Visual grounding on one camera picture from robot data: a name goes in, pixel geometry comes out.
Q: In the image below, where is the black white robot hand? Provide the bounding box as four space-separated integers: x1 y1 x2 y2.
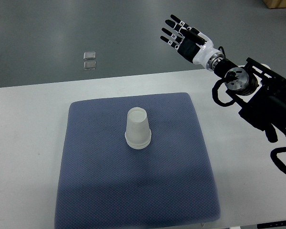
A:
160 14 225 71

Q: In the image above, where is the white paper cup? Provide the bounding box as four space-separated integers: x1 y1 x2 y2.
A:
126 138 151 150
124 107 152 143

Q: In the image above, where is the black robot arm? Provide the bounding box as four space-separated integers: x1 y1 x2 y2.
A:
206 53 286 143

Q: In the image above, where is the wooden box corner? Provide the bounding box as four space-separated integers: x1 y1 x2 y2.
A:
263 0 286 9

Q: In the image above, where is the upper metal floor plate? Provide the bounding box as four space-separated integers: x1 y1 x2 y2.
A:
83 51 96 60

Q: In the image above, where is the white paper cup on mat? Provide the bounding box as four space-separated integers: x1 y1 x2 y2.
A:
126 138 151 150

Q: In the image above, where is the blue grey fabric mat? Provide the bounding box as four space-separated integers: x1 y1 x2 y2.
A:
54 93 220 229

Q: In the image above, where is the black table control panel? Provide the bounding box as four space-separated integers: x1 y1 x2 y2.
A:
257 221 286 229

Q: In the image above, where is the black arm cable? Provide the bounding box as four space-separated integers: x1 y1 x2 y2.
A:
270 146 286 180

